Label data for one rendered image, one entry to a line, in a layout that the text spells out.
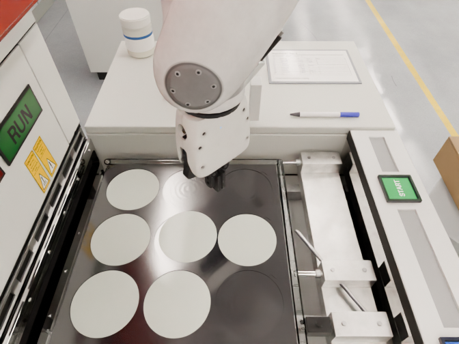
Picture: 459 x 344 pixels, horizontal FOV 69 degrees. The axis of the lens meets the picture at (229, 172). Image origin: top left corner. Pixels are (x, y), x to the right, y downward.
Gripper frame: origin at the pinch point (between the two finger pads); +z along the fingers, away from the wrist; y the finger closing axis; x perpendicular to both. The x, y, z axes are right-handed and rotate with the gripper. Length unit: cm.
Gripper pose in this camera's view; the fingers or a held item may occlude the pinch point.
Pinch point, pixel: (214, 177)
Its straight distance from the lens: 52.6
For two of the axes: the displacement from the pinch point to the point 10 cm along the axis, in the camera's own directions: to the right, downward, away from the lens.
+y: 7.3, -5.2, 4.4
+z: 0.1, 6.6, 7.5
